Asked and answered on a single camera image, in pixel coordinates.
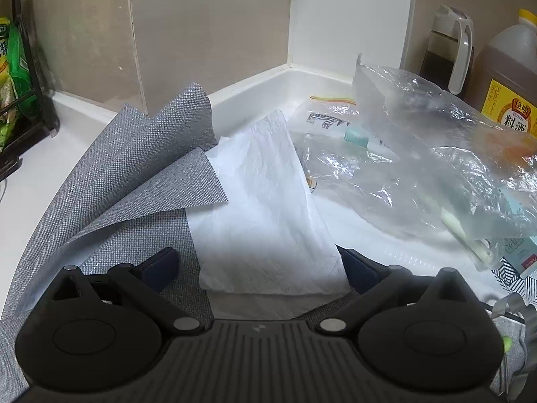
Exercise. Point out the large clear plastic bag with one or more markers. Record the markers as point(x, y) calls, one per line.
point(440, 142)

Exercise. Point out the large cooking wine jug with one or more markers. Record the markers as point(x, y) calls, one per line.
point(503, 75)

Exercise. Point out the grey cloth mat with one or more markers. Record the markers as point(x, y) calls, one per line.
point(105, 184)

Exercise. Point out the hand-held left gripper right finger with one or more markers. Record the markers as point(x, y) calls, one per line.
point(360, 270)

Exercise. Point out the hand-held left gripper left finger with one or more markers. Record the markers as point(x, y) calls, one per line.
point(161, 265)

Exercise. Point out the white toothbrush teal bristles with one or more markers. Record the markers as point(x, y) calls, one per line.
point(356, 136)

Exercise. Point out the white paper tissue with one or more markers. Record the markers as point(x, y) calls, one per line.
point(260, 201)

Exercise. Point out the green seasoning bag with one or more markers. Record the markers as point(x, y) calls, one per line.
point(14, 71)

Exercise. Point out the soy sauce dispenser jug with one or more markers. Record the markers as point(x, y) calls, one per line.
point(440, 50)

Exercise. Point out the teal patterned carton box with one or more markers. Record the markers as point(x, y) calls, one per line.
point(526, 256)

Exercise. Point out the small clear crinkly wrapper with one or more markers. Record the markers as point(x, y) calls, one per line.
point(344, 163)

